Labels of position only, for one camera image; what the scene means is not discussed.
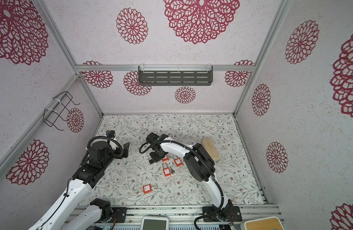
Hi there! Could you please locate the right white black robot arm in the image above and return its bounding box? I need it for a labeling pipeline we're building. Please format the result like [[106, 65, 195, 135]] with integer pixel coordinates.
[[139, 132, 242, 224]]

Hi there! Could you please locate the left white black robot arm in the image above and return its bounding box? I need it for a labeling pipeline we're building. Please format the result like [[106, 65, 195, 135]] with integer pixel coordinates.
[[31, 136, 130, 230]]

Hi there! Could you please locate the white tablet device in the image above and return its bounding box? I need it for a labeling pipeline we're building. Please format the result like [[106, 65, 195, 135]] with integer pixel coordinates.
[[140, 215, 169, 230]]

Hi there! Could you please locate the wooden topped white box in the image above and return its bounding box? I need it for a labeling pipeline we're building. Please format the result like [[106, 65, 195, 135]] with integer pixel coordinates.
[[240, 216, 284, 230]]

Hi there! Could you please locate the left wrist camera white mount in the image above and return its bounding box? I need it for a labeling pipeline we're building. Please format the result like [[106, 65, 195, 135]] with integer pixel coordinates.
[[106, 130, 116, 140]]

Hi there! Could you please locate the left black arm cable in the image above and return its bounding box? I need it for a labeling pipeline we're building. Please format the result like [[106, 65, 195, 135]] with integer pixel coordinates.
[[80, 136, 124, 170]]

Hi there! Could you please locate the dark grey wall shelf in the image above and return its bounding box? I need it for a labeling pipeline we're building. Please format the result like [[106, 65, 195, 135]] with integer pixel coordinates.
[[138, 66, 213, 86]]

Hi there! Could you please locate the black wire wall basket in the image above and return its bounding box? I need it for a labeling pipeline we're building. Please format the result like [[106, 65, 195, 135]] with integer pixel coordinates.
[[42, 91, 80, 131]]

